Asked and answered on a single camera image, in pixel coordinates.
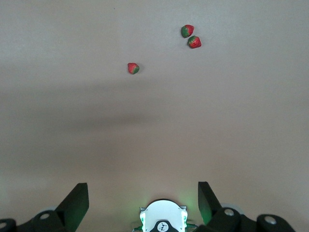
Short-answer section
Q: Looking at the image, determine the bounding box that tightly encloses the brown table cover cloth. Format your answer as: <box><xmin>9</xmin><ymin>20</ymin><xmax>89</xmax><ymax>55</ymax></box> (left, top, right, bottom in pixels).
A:
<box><xmin>0</xmin><ymin>0</ymin><xmax>309</xmax><ymax>232</ymax></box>

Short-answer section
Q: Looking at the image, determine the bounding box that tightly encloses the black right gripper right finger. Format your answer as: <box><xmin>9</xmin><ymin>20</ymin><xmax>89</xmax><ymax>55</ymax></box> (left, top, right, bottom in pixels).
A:
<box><xmin>193</xmin><ymin>181</ymin><xmax>297</xmax><ymax>232</ymax></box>

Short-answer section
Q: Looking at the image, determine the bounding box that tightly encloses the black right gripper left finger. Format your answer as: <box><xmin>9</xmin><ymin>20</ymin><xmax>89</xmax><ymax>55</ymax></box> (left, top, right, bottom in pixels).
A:
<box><xmin>0</xmin><ymin>183</ymin><xmax>89</xmax><ymax>232</ymax></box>

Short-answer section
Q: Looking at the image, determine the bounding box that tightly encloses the red toy strawberry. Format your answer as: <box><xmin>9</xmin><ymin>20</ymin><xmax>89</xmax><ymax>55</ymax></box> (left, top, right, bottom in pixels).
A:
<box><xmin>127</xmin><ymin>62</ymin><xmax>140</xmax><ymax>75</ymax></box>
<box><xmin>187</xmin><ymin>35</ymin><xmax>202</xmax><ymax>49</ymax></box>
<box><xmin>181</xmin><ymin>24</ymin><xmax>195</xmax><ymax>39</ymax></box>

